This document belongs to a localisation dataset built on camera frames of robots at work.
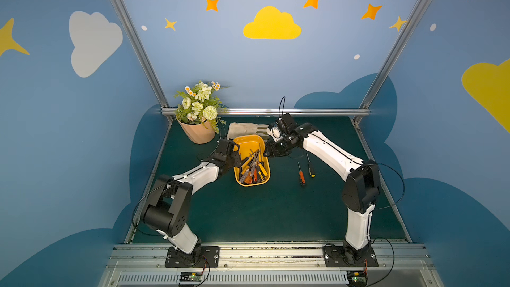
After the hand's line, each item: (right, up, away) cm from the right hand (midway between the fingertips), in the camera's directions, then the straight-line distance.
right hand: (269, 152), depth 88 cm
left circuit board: (-30, -45, -16) cm, 57 cm away
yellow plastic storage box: (-6, -9, +6) cm, 13 cm away
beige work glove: (-18, +11, +28) cm, 35 cm away
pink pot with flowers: (-32, +18, 0) cm, 36 cm away
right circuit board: (+32, -47, -15) cm, 58 cm away
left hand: (-15, -2, +7) cm, 17 cm away
